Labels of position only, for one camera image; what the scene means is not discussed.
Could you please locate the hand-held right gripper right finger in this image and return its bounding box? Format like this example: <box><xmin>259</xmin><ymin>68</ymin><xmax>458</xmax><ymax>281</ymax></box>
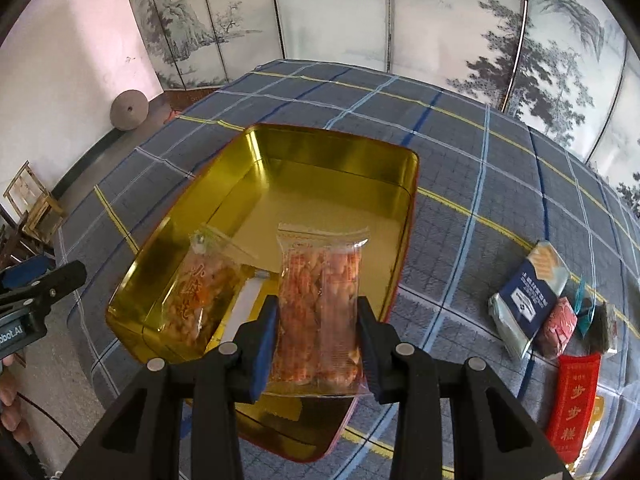
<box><xmin>357</xmin><ymin>296</ymin><xmax>573</xmax><ymax>480</ymax></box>

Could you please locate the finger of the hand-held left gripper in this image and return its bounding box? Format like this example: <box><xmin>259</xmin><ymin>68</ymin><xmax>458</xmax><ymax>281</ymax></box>
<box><xmin>0</xmin><ymin>260</ymin><xmax>88</xmax><ymax>318</ymax></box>
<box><xmin>0</xmin><ymin>255</ymin><xmax>51</xmax><ymax>292</ymax></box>

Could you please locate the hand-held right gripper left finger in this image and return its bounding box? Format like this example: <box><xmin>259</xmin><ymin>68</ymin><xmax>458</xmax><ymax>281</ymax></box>
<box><xmin>60</xmin><ymin>295</ymin><xmax>278</xmax><ymax>480</ymax></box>

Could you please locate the clear packet of orange snacks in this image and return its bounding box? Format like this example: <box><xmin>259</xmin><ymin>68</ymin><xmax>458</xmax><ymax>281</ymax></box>
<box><xmin>162</xmin><ymin>225</ymin><xmax>251</xmax><ymax>348</ymax></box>
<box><xmin>262</xmin><ymin>223</ymin><xmax>371</xmax><ymax>398</ymax></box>

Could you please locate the navy silver cracker packet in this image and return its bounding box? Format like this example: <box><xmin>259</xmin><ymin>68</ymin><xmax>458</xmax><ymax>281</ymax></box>
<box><xmin>489</xmin><ymin>241</ymin><xmax>570</xmax><ymax>360</ymax></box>

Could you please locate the red tin box gold inside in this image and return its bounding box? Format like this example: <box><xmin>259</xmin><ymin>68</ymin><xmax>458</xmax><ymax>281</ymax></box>
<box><xmin>105</xmin><ymin>123</ymin><xmax>420</xmax><ymax>462</ymax></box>

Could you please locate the pink patterned snack packet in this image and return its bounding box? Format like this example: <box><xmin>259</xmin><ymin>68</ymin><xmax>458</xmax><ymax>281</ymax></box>
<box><xmin>532</xmin><ymin>296</ymin><xmax>578</xmax><ymax>359</ymax></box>

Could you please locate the teal candy packet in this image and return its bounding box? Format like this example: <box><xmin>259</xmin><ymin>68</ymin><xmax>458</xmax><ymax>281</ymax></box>
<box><xmin>574</xmin><ymin>275</ymin><xmax>598</xmax><ymax>338</ymax></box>

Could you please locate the person's left hand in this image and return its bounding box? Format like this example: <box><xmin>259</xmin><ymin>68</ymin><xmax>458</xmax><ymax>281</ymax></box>
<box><xmin>0</xmin><ymin>357</ymin><xmax>21</xmax><ymax>432</ymax></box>

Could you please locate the wooden stool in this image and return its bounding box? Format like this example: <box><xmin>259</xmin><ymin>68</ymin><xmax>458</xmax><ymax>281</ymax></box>
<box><xmin>2</xmin><ymin>160</ymin><xmax>66</xmax><ymax>256</ymax></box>

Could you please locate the grey round stone disc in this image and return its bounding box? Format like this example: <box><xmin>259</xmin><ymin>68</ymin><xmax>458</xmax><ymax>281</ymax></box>
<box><xmin>111</xmin><ymin>90</ymin><xmax>150</xmax><ymax>132</ymax></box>

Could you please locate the red snack packet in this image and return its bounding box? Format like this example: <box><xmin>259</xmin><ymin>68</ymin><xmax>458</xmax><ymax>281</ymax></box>
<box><xmin>545</xmin><ymin>352</ymin><xmax>602</xmax><ymax>464</ymax></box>

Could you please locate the blue plaid tablecloth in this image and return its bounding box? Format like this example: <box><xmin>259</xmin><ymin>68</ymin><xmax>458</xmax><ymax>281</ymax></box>
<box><xmin>55</xmin><ymin>59</ymin><xmax>640</xmax><ymax>480</ymax></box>

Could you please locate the yellow patterned snack packet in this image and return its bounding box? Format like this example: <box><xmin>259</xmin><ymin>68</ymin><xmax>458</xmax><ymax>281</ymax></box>
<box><xmin>593</xmin><ymin>392</ymin><xmax>608</xmax><ymax>446</ymax></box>

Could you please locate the dark snack packet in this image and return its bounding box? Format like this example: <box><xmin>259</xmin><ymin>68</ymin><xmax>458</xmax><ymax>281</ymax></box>
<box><xmin>592</xmin><ymin>302</ymin><xmax>619</xmax><ymax>356</ymax></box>

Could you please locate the painted folding screen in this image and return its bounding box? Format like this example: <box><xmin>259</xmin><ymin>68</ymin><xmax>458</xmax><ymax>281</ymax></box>
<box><xmin>122</xmin><ymin>0</ymin><xmax>640</xmax><ymax>221</ymax></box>

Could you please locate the black cable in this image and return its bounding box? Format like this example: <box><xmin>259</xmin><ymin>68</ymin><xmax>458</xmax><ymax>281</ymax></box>
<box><xmin>15</xmin><ymin>392</ymin><xmax>83</xmax><ymax>448</ymax></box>

